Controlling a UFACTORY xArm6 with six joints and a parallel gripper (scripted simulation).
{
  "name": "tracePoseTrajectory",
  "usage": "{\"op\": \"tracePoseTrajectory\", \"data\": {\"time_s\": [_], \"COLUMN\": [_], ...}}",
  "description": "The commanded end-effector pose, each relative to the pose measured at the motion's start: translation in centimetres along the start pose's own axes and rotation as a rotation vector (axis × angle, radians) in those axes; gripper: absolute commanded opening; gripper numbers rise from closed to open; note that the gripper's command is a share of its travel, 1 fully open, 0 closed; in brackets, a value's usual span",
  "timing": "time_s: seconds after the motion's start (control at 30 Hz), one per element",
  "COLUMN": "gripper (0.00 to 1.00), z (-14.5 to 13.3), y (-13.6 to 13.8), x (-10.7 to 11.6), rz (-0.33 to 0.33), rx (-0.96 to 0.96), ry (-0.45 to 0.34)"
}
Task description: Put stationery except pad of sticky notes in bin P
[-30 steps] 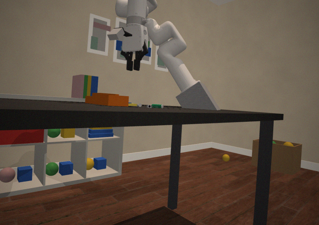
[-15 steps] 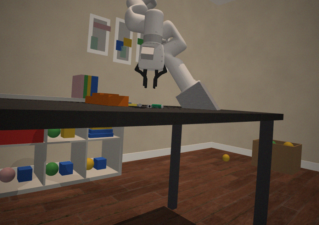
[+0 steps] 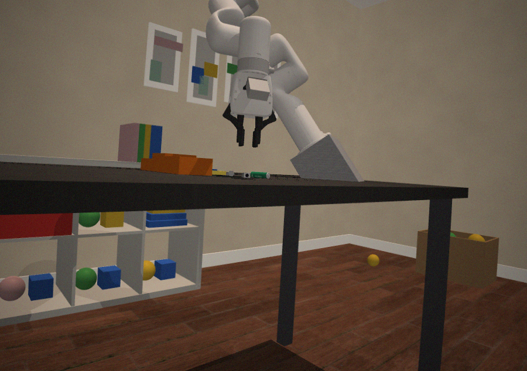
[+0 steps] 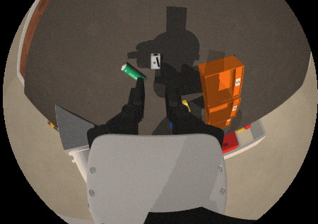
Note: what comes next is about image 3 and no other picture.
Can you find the orange rack of bins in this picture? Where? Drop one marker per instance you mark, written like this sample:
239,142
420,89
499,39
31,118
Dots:
178,164

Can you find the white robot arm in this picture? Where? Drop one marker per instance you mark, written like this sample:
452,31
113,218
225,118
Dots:
259,50

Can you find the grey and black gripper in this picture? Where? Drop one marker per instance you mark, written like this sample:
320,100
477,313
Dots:
241,106

